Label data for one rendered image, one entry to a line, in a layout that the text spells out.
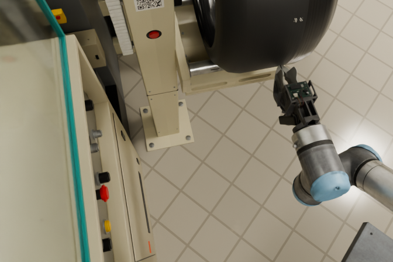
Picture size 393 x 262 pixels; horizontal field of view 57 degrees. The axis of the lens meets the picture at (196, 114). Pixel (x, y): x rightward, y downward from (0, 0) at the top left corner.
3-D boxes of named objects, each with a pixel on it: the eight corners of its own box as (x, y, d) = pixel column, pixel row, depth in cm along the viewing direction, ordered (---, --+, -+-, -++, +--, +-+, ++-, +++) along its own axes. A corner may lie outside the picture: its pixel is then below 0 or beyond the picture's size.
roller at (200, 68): (188, 79, 120) (186, 68, 117) (185, 72, 123) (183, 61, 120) (287, 61, 124) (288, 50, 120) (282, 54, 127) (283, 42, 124)
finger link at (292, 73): (294, 52, 97) (306, 81, 93) (289, 65, 102) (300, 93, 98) (283, 55, 97) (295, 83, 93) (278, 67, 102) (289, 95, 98)
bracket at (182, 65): (182, 93, 123) (182, 81, 113) (161, -3, 135) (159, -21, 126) (192, 91, 123) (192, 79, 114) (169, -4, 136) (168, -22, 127)
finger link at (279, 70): (283, 55, 97) (295, 83, 93) (279, 67, 102) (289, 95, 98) (272, 57, 97) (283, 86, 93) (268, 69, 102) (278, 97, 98)
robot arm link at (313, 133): (326, 150, 93) (290, 157, 92) (319, 133, 95) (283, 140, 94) (338, 136, 85) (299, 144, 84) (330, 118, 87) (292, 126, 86)
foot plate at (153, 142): (147, 151, 202) (147, 150, 200) (140, 107, 211) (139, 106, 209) (194, 142, 205) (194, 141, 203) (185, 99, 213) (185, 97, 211)
